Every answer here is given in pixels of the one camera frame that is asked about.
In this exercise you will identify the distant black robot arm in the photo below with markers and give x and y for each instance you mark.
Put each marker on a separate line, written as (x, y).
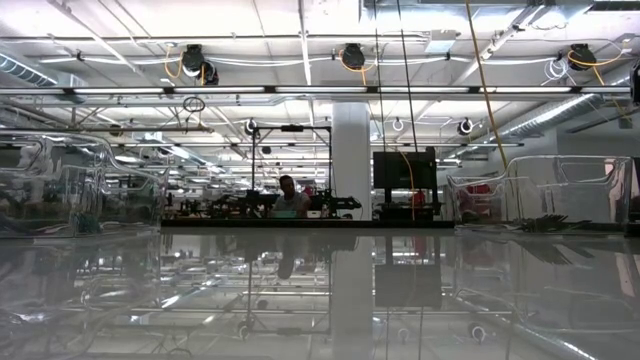
(340, 202)
(245, 202)

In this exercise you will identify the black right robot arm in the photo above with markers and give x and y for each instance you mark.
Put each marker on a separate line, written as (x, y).
(636, 82)

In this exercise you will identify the distant red object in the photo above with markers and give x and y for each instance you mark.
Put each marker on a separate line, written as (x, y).
(309, 191)

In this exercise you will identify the person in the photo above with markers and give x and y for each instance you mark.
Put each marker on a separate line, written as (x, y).
(290, 200)

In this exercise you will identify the white building column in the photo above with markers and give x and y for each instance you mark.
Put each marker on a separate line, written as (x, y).
(351, 150)

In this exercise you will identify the black monitor on stand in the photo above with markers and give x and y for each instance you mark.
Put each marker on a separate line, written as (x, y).
(405, 170)

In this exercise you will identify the small black ceiling reel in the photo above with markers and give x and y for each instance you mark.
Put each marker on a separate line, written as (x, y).
(250, 126)
(466, 125)

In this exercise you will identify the long ceiling light strip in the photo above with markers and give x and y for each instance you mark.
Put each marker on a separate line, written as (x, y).
(200, 90)

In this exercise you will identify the red storage bin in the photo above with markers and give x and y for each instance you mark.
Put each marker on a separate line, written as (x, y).
(475, 197)

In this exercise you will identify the clear plastic bin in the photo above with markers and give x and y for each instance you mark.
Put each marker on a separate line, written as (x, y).
(75, 165)
(575, 190)

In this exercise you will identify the black frame rig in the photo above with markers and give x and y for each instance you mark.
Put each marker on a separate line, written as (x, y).
(253, 155)

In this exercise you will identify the silver ventilation duct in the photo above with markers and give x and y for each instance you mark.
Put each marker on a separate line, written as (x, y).
(575, 107)
(30, 75)

